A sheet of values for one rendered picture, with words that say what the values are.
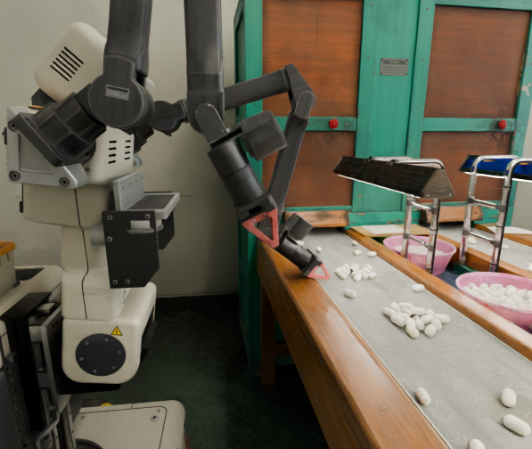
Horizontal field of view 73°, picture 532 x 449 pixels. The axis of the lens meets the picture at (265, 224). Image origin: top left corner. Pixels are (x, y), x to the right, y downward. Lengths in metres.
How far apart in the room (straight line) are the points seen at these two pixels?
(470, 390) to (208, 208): 1.91
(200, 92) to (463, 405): 0.67
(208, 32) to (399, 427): 0.65
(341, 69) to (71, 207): 1.24
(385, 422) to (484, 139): 1.61
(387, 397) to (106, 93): 0.64
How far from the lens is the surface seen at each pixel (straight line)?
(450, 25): 1.95
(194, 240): 2.45
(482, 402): 0.78
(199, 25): 0.62
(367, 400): 0.67
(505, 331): 0.98
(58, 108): 0.64
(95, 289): 0.83
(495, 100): 2.07
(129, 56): 0.61
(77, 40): 0.79
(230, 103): 1.02
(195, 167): 2.36
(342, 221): 1.64
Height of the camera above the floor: 1.18
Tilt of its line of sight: 14 degrees down
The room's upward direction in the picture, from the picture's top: straight up
